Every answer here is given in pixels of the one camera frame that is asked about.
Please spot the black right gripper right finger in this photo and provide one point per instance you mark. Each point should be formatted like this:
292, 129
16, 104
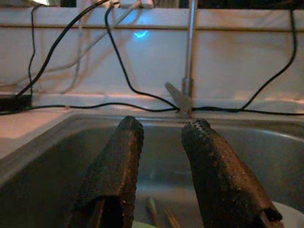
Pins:
221, 178

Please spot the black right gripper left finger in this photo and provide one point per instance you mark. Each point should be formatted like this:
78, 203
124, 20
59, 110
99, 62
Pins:
114, 166

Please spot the green plate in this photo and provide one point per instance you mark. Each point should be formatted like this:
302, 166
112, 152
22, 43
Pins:
140, 225

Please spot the stainless steel sink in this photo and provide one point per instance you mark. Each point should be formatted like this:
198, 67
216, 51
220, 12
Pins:
47, 166

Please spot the white bowl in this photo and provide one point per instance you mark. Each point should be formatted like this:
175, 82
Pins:
292, 213

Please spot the black power adapter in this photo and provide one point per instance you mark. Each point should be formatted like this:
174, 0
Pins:
14, 102

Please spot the steel faucet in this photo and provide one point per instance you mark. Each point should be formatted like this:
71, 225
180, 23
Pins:
192, 47

